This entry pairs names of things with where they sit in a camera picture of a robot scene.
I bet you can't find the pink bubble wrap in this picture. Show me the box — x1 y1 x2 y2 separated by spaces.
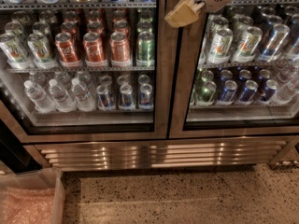
0 188 55 224

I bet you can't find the front left coca-cola can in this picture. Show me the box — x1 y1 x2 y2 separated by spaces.
55 32 82 68

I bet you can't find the left water bottle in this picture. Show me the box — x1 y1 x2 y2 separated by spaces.
23 80 56 114

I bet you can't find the right door green can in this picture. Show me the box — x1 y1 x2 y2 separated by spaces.
196 81 217 105

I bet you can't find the clear plastic storage bin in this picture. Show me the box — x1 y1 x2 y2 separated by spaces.
0 169 65 224

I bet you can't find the right red bull can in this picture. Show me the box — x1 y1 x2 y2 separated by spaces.
139 83 153 109

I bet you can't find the right door silver blue can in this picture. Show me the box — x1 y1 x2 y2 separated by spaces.
258 23 290 62

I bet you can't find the front green soda can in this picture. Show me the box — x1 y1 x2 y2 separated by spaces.
136 31 155 66

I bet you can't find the left red bull can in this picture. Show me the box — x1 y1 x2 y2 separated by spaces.
96 85 115 111

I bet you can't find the red bull can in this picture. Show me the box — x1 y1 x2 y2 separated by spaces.
139 83 153 109
96 85 115 111
119 84 135 110

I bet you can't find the stainless steel fridge base grille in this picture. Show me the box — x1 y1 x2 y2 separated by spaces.
25 135 298 172

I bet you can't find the right door left blue can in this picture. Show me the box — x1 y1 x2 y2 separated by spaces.
217 80 237 105

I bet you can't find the coca-cola can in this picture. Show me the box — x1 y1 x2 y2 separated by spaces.
55 32 82 68
83 32 107 67

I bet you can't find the door 7up can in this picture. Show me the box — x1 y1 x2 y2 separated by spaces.
231 26 263 63
207 28 233 64

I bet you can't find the right door left 7up can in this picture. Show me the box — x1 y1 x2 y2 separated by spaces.
207 28 233 64

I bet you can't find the middle water bottle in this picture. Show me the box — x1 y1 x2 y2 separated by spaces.
49 78 76 113

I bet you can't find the middle red bull can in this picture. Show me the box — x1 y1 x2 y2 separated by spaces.
119 84 135 110

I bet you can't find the glass fridge door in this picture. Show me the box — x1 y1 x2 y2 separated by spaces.
170 0 299 138
0 0 178 144

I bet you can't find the front left 7up can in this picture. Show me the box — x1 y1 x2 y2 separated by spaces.
0 34 31 69

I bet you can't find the right door water bottle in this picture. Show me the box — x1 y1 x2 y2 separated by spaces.
274 76 299 105

